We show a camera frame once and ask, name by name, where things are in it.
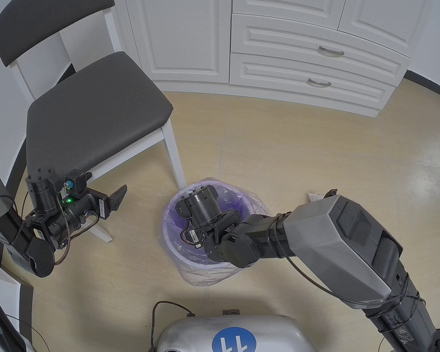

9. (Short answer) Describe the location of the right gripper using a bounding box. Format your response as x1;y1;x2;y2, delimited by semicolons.
180;220;217;250

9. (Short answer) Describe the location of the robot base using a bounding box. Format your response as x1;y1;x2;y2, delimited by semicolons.
158;309;309;352

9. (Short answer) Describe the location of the grey cushioned white chair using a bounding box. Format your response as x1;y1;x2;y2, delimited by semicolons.
0;0;187;243

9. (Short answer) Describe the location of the purple plastic bag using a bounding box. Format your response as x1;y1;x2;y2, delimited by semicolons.
161;176;270;288

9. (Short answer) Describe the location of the white trash bin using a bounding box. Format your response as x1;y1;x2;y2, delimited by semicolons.
162;182;259;279

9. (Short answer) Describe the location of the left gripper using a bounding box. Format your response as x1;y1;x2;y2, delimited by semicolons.
49;184;128;243

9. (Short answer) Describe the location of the black cable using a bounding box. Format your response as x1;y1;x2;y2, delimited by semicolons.
151;301;196;352

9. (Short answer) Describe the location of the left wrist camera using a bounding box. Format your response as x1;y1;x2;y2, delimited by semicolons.
62;170;93;201

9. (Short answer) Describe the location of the white wardrobe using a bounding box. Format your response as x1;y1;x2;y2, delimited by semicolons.
112;0;438;118

